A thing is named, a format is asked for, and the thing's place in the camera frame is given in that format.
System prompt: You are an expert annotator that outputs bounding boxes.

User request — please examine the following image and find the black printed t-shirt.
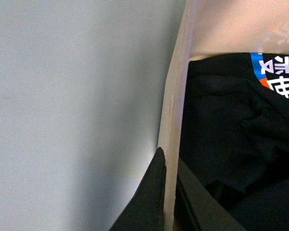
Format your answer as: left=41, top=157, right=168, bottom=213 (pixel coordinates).
left=180, top=53, right=289, bottom=231

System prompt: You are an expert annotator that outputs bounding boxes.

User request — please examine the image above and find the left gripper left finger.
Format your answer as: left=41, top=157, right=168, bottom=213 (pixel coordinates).
left=110, top=147, right=166, bottom=231

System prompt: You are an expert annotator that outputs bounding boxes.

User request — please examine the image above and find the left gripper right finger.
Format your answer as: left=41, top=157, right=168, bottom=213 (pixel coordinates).
left=173, top=159, right=245, bottom=231

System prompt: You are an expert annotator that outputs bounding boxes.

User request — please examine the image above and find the beige plastic laundry hamper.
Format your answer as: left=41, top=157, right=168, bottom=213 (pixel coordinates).
left=158, top=0, right=289, bottom=231

